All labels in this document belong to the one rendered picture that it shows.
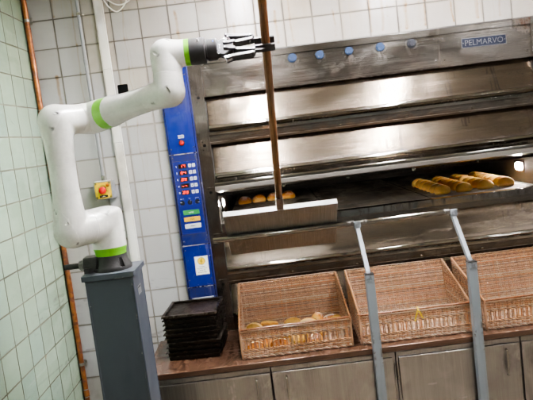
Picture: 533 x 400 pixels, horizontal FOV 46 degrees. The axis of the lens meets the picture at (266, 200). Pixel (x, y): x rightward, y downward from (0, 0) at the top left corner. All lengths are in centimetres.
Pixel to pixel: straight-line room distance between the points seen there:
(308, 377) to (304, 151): 120
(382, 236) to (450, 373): 83
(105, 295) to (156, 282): 110
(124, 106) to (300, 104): 137
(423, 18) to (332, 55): 52
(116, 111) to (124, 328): 83
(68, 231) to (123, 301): 35
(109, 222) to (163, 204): 106
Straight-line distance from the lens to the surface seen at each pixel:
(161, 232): 350
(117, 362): 256
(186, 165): 341
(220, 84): 345
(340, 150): 344
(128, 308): 248
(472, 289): 307
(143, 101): 223
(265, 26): 215
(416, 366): 317
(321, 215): 304
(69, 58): 359
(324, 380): 312
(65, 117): 236
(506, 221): 371
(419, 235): 357
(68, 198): 236
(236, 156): 343
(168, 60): 218
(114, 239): 247
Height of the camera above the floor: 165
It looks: 6 degrees down
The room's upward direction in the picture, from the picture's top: 7 degrees counter-clockwise
